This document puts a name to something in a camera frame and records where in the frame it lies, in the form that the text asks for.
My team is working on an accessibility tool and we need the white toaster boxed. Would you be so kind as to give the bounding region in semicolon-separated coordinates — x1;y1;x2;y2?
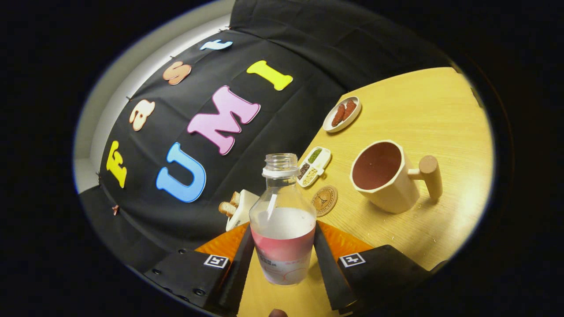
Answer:
226;189;260;232

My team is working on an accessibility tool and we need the round wooden coaster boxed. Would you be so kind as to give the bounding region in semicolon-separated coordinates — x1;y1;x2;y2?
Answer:
311;185;338;217

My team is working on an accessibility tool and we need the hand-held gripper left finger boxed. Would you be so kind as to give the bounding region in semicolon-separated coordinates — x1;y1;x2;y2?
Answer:
143;222;256;315

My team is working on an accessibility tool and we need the round white plate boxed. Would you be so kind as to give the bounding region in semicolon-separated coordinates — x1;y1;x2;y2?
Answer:
323;96;362;133

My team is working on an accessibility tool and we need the wooden table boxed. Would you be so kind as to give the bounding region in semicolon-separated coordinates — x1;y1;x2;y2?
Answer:
238;67;494;317

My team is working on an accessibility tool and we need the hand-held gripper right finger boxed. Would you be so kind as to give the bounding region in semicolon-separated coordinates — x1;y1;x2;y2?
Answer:
312;220;434;315

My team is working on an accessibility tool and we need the black backdrop cloth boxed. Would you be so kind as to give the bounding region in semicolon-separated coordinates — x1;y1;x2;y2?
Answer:
79;0;450;273

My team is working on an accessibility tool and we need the clear juice bottle pink label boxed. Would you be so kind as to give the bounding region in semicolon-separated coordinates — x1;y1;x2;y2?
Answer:
249;153;317;286

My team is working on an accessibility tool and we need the white divided bean dish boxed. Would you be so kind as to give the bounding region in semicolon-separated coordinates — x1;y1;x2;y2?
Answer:
297;147;332;188

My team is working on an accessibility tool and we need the cream cup with wooden handle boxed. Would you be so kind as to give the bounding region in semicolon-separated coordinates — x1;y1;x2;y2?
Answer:
350;140;443;214

